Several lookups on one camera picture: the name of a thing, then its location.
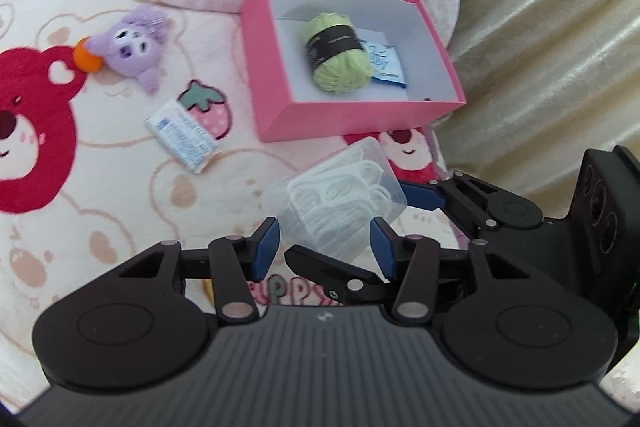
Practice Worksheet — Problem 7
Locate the gold fabric cover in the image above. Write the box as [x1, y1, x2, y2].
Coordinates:
[432, 0, 640, 218]

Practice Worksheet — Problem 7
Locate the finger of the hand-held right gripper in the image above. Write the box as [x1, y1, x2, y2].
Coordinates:
[399, 172, 501, 229]
[284, 244, 401, 306]

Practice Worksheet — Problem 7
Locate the green yarn ball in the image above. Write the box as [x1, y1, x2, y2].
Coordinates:
[301, 12, 375, 95]

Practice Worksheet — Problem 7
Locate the printed bear blanket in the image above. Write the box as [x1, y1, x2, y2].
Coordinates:
[0, 0, 468, 413]

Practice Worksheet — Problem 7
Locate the orange ball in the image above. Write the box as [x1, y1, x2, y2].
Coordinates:
[72, 36, 104, 72]

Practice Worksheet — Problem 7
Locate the white tissue packet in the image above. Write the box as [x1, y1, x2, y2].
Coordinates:
[145, 98, 223, 175]

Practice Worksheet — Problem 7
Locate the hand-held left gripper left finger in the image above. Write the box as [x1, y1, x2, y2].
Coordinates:
[119, 217, 281, 325]

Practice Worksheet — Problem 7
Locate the pink cardboard box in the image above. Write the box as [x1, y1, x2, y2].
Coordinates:
[240, 0, 467, 144]

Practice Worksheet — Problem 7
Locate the purple plush toy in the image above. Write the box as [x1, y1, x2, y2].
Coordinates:
[89, 4, 168, 96]

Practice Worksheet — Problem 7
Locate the blue wet wipes packet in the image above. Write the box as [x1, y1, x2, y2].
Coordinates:
[361, 39, 408, 88]

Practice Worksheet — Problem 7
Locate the clear box of floss picks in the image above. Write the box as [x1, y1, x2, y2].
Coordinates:
[261, 137, 408, 265]

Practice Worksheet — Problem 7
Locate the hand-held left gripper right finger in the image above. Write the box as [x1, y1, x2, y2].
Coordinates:
[369, 216, 526, 325]

